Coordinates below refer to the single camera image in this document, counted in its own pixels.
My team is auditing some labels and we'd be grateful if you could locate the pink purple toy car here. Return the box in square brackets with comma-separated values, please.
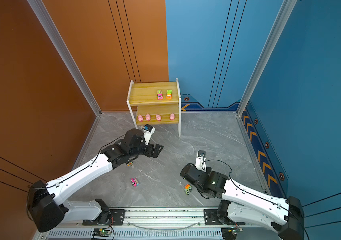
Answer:
[156, 90, 163, 100]

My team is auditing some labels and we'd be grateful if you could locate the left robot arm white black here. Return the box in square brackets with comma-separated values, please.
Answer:
[26, 124, 163, 233]

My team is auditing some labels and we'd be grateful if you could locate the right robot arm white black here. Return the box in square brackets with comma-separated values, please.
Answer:
[180, 164, 305, 240]

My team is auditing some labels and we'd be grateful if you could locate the orange green toy car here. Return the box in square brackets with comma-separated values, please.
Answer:
[184, 184, 192, 195]

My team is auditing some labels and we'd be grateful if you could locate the circuit board right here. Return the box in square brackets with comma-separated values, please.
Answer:
[221, 226, 243, 240]

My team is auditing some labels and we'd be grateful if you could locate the green circuit board left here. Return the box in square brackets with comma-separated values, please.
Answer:
[91, 228, 114, 240]

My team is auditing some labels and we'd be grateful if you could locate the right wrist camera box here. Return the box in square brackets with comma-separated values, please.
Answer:
[195, 150, 207, 172]

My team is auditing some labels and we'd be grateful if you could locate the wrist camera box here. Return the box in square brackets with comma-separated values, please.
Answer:
[195, 150, 207, 172]
[141, 124, 155, 145]

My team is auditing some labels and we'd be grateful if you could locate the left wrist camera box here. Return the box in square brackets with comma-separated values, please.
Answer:
[141, 124, 155, 145]

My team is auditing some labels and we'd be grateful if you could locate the white frame wooden shelf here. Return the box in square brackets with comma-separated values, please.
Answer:
[126, 80, 181, 137]

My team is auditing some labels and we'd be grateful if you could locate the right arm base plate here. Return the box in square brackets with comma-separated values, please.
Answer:
[203, 209, 245, 227]

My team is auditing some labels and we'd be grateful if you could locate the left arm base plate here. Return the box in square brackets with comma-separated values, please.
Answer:
[82, 209, 125, 227]

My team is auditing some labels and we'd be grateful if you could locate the aluminium corner post left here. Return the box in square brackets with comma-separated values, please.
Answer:
[27, 0, 102, 117]

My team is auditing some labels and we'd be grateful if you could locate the aluminium corner post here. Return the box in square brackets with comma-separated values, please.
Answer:
[27, 0, 102, 117]
[236, 0, 297, 117]

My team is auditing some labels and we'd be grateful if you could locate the aluminium corner post right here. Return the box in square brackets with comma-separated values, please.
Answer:
[236, 0, 297, 117]

